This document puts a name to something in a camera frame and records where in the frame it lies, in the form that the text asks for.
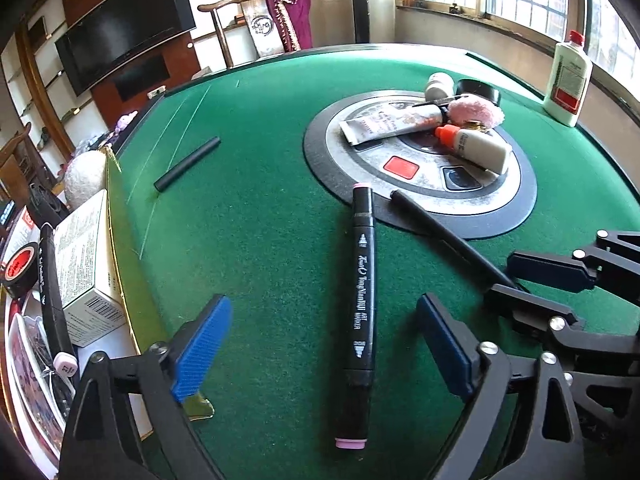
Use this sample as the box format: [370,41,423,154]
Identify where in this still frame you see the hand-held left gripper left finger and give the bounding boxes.
[59,294,234,480]

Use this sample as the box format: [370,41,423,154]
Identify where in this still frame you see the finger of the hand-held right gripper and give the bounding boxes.
[484,282,640,376]
[506,229,640,295]

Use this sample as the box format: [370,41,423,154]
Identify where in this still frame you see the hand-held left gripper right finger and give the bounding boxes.
[416,294,586,480]

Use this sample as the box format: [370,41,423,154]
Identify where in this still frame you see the black marker pink ends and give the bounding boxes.
[334,183,377,451]

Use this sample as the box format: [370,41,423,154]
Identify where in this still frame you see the slim black pen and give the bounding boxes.
[389,189,526,292]

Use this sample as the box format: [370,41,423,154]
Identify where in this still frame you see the gold-rimmed shallow box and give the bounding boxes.
[0,147,217,480]

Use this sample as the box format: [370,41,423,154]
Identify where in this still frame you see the beige printed carton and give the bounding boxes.
[52,188,127,349]

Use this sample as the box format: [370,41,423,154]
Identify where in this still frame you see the clear pink case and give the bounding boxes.
[7,310,68,463]

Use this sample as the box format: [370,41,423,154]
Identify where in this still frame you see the black tape roll red core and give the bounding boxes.
[0,241,42,297]

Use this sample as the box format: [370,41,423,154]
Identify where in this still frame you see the white glue bottle orange cap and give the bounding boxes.
[433,124,514,175]

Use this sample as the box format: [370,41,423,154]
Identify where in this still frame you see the black marker pale cap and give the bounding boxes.
[38,223,79,380]

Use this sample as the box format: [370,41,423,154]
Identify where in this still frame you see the pink fluffy puff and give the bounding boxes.
[446,98,506,129]

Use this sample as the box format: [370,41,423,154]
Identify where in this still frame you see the black rubber tube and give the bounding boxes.
[153,135,221,192]

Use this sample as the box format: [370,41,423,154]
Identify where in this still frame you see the white bottle red label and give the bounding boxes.
[542,29,594,128]

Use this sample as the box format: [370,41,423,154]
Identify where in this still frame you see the round table control panel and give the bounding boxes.
[303,90,539,240]

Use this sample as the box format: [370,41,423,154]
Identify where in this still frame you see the white plush ball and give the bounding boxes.
[63,151,109,212]

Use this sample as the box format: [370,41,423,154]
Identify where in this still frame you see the small white pill bottle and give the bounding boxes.
[425,72,454,102]

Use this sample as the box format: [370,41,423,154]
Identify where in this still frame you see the silver floral tube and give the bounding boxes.
[339,102,447,147]

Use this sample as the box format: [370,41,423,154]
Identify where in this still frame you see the dark wooden armchair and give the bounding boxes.
[0,122,33,201]

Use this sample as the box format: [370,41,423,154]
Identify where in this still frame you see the carved wooden chair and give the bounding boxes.
[197,0,281,69]

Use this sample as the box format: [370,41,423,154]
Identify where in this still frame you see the tall black column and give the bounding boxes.
[348,0,371,45]

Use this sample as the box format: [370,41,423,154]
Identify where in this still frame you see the purple fringed cloth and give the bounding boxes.
[265,0,314,54]

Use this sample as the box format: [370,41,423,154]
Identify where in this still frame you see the black wall panel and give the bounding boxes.
[111,53,172,103]

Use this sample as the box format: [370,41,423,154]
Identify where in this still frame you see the black wall television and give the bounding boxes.
[55,0,197,97]

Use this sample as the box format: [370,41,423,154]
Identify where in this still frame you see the wooden wall shelving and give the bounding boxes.
[0,10,76,161]

